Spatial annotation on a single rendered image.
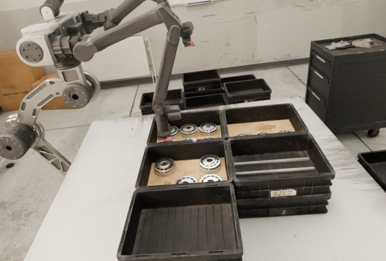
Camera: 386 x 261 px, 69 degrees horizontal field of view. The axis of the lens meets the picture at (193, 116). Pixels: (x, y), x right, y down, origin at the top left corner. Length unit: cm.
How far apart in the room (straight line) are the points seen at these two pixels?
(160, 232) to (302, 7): 402
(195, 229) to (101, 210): 54
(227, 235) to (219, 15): 360
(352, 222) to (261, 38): 354
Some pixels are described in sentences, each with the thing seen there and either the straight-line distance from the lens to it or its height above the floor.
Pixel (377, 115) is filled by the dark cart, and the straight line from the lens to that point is 303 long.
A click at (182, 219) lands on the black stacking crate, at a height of 83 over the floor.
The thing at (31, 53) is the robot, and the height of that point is 144.
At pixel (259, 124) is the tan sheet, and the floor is 83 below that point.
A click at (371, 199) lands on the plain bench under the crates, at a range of 151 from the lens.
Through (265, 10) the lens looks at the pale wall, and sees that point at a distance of 447.
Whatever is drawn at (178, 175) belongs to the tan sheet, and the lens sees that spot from 135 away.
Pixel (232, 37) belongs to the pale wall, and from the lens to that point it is 443.
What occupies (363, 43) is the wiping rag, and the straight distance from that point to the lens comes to 293.
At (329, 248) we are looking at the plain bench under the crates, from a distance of 129.
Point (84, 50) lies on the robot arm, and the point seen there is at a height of 143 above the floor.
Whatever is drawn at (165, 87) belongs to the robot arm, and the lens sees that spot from 128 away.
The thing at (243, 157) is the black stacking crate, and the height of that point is 83.
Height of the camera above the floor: 172
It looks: 30 degrees down
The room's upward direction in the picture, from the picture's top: 7 degrees counter-clockwise
